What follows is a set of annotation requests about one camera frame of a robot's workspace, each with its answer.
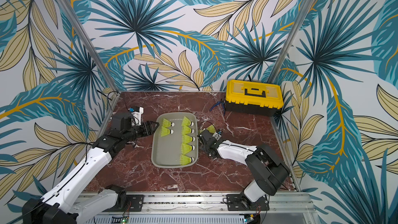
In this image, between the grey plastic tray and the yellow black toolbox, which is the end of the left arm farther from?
the yellow black toolbox

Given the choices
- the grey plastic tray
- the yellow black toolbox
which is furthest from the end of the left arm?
the yellow black toolbox

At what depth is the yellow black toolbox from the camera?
97 centimetres

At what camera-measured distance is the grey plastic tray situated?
85 centimetres
